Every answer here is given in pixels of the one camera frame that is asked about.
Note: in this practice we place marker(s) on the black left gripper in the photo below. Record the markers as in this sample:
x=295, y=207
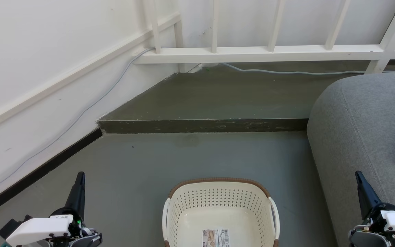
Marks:
x=63, y=212

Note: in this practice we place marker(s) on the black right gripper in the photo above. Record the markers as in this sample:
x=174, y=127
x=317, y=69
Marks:
x=377, y=216

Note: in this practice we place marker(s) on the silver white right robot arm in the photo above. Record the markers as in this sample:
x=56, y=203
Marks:
x=365, y=238

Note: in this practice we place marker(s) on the grey fabric sofa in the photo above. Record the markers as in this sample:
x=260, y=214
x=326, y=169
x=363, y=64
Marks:
x=362, y=137

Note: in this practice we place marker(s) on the cream perforated laundry basket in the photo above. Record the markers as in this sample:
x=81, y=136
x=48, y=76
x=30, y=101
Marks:
x=218, y=202

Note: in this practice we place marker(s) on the paper barcode label sticker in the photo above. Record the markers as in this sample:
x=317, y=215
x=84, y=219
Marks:
x=216, y=238

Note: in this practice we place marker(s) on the dark grey raised floor step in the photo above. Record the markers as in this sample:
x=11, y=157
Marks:
x=218, y=99

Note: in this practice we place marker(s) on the white wooden railing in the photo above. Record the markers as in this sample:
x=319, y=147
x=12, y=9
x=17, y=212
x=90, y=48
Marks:
x=252, y=54

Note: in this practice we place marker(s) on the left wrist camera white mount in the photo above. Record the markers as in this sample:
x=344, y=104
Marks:
x=36, y=228

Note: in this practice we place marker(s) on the white wall moulding strip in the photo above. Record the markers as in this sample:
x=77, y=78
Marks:
x=81, y=71

